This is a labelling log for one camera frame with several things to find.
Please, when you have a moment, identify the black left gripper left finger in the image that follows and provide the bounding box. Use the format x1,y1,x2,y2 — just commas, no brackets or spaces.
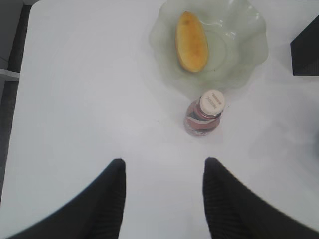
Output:
12,159,126,239

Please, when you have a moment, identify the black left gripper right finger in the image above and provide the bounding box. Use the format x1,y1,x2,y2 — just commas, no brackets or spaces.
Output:
202,157,319,239

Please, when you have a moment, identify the brown coffee bottle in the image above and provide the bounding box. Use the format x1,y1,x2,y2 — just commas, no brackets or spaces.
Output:
184,89,225,136

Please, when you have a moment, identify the yellow bread loaf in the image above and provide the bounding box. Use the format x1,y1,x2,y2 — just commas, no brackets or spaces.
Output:
175,11,209,73

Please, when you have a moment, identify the black mesh pen holder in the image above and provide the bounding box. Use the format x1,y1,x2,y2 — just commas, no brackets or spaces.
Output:
290,16,319,76

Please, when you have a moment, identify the translucent green wavy bowl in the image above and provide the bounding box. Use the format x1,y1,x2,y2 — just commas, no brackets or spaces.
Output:
149,0,269,96

